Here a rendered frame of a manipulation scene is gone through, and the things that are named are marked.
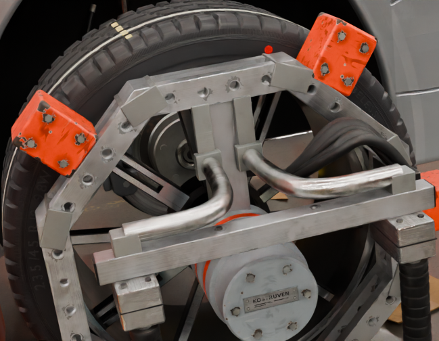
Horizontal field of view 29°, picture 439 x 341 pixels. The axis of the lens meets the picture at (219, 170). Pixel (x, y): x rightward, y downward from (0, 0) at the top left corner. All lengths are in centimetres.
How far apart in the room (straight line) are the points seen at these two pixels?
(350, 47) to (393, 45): 51
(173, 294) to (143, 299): 198
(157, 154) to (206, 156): 52
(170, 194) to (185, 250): 30
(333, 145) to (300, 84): 12
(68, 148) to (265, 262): 29
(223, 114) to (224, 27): 13
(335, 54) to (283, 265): 30
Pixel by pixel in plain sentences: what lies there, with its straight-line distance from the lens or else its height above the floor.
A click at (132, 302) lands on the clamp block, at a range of 97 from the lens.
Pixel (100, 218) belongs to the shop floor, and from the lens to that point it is 367.
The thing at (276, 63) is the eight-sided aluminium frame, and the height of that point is 112.
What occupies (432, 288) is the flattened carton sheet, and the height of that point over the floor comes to 1.
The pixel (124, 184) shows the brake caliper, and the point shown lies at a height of 81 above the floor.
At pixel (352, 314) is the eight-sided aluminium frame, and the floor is 68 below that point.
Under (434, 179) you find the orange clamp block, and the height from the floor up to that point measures 88.
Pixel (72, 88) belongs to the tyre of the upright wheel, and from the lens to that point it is 120.
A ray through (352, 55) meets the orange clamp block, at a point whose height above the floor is 111.
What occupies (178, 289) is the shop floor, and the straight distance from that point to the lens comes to 298.
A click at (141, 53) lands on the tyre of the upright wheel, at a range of 119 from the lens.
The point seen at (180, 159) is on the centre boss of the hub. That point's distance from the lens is 165.
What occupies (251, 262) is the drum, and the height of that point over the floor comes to 91.
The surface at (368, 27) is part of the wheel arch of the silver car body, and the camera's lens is 166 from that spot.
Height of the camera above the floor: 139
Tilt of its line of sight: 20 degrees down
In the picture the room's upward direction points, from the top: 8 degrees counter-clockwise
